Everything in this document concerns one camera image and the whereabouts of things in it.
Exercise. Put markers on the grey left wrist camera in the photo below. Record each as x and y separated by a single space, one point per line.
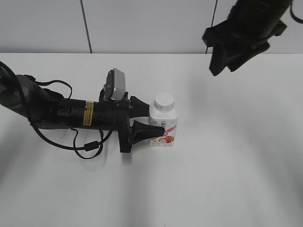
114 87

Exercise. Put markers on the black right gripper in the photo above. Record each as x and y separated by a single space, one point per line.
249 25

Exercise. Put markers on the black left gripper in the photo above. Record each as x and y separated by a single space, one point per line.
112 115

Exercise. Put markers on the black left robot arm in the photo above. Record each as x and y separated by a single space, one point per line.
46 109

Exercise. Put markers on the white plastic bottle cap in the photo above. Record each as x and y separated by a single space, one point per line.
164 102

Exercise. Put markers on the white yili yogurt bottle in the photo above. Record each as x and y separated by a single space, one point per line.
167 120

